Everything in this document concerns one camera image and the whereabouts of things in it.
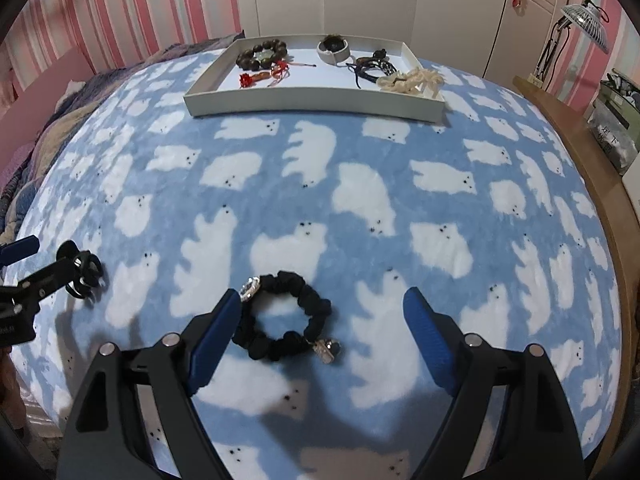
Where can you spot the wooden bed frame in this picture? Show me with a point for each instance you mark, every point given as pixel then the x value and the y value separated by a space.
pixel 590 170

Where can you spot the white rectangular tray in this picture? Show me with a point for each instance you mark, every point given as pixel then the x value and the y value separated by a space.
pixel 320 77

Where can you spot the pink headboard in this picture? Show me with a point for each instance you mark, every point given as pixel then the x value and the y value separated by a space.
pixel 40 75

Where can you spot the blue polar bear blanket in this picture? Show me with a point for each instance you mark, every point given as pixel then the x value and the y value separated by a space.
pixel 350 150

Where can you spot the pale green pendant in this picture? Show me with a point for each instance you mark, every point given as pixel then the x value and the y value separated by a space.
pixel 260 51

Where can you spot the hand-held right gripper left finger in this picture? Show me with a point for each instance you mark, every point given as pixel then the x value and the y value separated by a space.
pixel 215 340

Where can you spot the black scrunchie with silver charm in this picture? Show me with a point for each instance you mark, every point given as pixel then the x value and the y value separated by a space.
pixel 305 305

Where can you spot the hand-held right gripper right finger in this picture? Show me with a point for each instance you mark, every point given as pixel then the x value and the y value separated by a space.
pixel 430 340

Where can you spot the desk lamp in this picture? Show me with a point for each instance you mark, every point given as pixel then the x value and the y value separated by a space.
pixel 585 20

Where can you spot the red tassel orange gourd pendant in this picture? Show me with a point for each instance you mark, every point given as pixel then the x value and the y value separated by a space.
pixel 247 80

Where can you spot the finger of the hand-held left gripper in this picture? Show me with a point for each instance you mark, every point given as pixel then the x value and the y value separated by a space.
pixel 45 275
pixel 20 250

